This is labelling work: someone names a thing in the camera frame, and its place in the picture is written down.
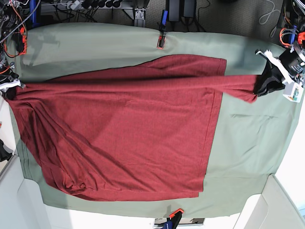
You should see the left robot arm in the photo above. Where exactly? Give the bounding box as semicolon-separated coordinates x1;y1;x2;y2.
254;0;305;103

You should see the orange black clamp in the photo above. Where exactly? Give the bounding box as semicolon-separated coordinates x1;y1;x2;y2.
162;208;184;229
157;10;168;49

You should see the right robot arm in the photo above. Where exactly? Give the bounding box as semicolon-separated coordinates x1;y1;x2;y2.
0;0;28;99

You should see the white power strip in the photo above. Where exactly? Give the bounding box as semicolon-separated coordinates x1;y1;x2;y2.
58;0;123;11

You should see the orange black front clamp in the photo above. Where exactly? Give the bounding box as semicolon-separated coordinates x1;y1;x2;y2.
162;208;184;229

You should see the green table cloth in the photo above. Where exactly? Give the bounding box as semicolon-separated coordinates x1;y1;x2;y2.
16;23;302;218

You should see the orange black rear clamp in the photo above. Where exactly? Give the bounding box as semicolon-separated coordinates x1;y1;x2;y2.
157;10;168;49

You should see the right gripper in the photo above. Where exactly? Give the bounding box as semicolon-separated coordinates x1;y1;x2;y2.
0;79;25;100

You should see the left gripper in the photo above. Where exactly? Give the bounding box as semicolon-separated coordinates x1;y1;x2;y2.
253;50;292;97

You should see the red T-shirt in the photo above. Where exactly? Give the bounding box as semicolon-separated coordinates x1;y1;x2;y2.
9;55;257;201

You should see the black power adapter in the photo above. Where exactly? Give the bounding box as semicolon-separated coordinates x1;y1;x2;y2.
166;0;196;22

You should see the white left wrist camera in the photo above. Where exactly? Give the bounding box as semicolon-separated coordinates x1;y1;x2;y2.
283;83;304;103

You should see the aluminium frame post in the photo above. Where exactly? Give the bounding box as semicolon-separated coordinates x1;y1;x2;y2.
133;0;149;28

